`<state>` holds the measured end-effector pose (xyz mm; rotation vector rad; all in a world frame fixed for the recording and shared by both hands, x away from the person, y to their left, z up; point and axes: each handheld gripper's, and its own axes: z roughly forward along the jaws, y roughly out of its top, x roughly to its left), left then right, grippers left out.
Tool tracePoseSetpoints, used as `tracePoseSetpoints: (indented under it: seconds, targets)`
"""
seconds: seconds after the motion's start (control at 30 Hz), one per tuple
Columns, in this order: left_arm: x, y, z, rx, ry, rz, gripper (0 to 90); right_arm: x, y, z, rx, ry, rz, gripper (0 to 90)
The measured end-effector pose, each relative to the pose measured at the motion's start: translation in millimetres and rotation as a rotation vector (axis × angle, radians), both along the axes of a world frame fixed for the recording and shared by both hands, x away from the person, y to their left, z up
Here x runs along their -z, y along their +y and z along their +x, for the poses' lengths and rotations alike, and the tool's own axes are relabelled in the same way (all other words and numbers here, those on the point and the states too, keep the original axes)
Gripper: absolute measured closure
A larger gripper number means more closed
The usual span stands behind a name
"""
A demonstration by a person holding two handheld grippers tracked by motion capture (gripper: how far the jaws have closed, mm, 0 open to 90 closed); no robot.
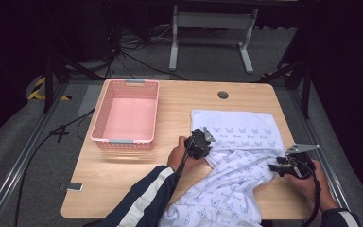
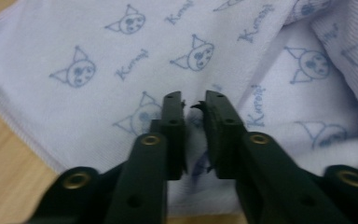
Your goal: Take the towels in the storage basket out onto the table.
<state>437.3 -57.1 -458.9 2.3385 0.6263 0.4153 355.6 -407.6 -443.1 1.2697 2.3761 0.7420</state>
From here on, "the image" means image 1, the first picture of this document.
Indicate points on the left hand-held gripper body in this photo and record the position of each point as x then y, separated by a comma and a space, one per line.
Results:
198, 146

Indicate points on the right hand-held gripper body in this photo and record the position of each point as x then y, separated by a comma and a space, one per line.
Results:
297, 167

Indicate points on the white printed towel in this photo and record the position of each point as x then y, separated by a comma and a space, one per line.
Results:
239, 176

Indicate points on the pink plastic basket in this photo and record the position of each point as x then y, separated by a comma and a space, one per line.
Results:
129, 116

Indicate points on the person's left hand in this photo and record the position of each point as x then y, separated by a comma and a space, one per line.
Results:
178, 157

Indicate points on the person's right hand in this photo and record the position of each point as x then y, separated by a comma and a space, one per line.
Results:
315, 186

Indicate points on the black tripod stand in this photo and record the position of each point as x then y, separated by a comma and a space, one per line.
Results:
48, 85
305, 88

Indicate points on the aluminium floor rail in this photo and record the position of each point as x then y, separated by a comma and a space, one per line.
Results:
312, 126
19, 164

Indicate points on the grey metal desk frame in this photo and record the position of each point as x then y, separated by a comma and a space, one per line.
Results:
212, 20

